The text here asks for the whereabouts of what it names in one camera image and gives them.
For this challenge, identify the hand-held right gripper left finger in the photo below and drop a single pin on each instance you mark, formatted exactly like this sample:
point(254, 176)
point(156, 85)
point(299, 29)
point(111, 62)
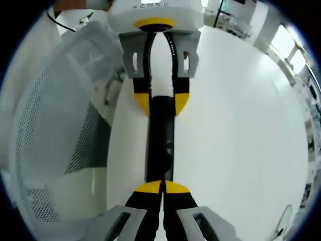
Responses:
point(145, 200)

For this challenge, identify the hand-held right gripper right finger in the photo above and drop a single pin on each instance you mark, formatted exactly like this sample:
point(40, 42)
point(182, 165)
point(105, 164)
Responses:
point(178, 200)

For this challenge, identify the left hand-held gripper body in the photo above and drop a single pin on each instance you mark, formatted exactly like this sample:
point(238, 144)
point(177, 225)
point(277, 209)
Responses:
point(155, 13)

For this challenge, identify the black cylindrical bar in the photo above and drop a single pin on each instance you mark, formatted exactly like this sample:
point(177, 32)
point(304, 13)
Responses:
point(158, 138)

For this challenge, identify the person's white printed shirt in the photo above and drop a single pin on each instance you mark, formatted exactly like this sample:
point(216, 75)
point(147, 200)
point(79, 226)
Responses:
point(32, 50)

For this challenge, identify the white mesh basket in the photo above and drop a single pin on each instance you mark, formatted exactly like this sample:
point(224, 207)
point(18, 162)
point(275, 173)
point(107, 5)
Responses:
point(50, 125)

